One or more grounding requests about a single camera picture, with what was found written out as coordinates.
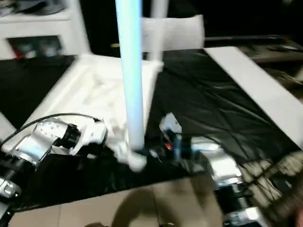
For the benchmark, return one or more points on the white plastic table top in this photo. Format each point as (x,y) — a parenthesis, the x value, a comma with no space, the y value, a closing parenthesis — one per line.
(82,82)

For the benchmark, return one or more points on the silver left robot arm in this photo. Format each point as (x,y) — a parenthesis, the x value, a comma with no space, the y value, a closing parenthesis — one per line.
(40,139)

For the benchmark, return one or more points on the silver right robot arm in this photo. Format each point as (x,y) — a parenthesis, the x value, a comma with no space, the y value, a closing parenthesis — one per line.
(225,165)

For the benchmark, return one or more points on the black mat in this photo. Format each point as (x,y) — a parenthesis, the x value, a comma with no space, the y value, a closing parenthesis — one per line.
(213,99)

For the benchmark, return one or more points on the small tan label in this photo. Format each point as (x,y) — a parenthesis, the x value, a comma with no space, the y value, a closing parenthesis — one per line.
(115,45)

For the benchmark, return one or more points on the white flat board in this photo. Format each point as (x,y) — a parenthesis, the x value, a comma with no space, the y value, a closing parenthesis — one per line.
(260,82)

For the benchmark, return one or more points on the red bottle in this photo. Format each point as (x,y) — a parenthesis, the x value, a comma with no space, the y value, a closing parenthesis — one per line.
(16,52)

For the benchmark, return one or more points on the dark textured bundle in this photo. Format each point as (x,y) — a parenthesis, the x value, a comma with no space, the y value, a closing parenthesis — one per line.
(291,205)

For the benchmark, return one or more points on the white cabinet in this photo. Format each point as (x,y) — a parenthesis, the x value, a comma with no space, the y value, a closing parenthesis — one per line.
(35,26)

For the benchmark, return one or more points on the black remote control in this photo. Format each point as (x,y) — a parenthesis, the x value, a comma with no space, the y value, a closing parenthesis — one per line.
(284,48)

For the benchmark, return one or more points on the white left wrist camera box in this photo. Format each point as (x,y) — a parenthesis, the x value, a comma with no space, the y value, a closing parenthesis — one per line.
(94,132)

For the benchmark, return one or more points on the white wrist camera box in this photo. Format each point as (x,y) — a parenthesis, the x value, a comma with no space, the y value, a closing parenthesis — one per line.
(171,125)
(94,132)

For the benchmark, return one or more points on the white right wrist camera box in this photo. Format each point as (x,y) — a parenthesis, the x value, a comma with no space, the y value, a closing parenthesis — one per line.
(171,125)

